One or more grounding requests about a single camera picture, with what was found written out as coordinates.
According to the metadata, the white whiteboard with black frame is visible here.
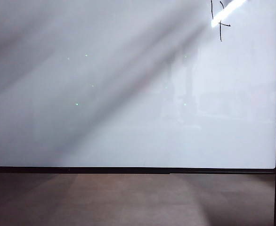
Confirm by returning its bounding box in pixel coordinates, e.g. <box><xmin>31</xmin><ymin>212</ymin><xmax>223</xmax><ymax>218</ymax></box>
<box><xmin>0</xmin><ymin>0</ymin><xmax>276</xmax><ymax>175</ymax></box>

